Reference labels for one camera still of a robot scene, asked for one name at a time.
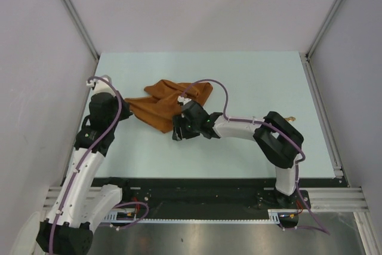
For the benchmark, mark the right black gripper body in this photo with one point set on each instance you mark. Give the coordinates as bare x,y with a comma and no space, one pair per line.
190,129

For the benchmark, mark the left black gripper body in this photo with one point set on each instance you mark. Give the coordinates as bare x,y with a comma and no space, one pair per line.
113,117

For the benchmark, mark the orange cloth napkin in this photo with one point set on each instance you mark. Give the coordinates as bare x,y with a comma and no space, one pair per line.
160,105

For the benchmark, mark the gold fork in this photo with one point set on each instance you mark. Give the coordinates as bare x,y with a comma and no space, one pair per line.
290,119

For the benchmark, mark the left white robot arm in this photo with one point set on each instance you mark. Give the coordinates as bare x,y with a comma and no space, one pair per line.
70,225

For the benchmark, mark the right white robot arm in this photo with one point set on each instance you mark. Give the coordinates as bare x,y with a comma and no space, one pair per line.
279,141

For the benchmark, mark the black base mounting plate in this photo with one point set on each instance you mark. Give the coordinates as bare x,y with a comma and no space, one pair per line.
209,200

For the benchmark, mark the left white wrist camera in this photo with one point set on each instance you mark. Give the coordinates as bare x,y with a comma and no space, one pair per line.
100,86

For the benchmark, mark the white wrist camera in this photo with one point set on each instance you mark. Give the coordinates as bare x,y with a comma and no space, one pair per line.
100,86
183,100

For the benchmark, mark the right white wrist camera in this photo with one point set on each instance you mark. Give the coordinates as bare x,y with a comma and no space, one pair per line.
183,100

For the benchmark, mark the left corner aluminium post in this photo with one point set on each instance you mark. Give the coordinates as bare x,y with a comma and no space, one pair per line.
80,27

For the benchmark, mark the corner aluminium post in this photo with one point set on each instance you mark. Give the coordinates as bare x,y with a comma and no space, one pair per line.
80,27
329,18

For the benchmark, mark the aluminium front frame rail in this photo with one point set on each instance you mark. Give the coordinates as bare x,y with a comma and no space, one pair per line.
322,199

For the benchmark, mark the aluminium right side rail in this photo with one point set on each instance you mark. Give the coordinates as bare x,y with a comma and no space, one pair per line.
323,119

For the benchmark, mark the right corner aluminium post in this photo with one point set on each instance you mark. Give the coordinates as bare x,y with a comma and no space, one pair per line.
329,18

